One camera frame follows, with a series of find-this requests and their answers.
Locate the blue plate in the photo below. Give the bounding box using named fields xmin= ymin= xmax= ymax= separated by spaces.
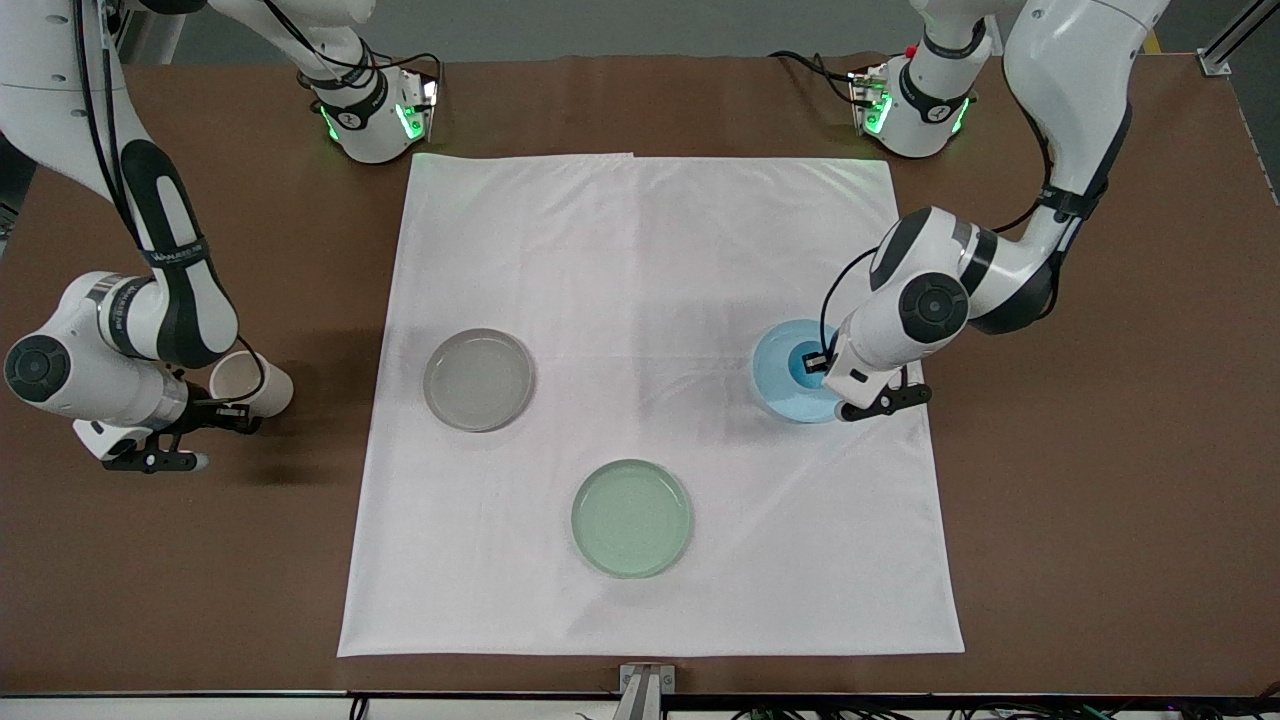
xmin=751 ymin=318 xmax=851 ymax=425

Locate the small blue cup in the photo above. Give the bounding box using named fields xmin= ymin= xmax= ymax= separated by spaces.
xmin=786 ymin=340 xmax=831 ymax=394

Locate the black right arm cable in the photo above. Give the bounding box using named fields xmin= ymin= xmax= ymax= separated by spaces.
xmin=72 ymin=0 xmax=269 ymax=406

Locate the white mug with black handle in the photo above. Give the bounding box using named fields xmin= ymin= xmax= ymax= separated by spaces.
xmin=208 ymin=350 xmax=295 ymax=421

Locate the white cloth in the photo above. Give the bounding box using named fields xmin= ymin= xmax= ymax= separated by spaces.
xmin=337 ymin=152 xmax=966 ymax=659

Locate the green plate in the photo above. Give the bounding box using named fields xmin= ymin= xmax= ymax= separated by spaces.
xmin=570 ymin=458 xmax=695 ymax=580

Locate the silver arm base connector box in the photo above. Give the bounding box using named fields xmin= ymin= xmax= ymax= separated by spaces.
xmin=848 ymin=62 xmax=893 ymax=136
xmin=400 ymin=78 xmax=441 ymax=143

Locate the gray plate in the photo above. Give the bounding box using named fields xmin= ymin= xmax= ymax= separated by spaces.
xmin=422 ymin=327 xmax=536 ymax=434

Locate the black arm base cable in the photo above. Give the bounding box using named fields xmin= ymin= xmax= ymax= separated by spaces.
xmin=375 ymin=48 xmax=443 ymax=86
xmin=768 ymin=48 xmax=861 ymax=106

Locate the aluminium table bracket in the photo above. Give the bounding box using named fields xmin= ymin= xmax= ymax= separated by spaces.
xmin=618 ymin=662 xmax=677 ymax=720

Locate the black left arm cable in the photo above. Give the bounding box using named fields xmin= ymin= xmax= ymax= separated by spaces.
xmin=818 ymin=110 xmax=1061 ymax=366

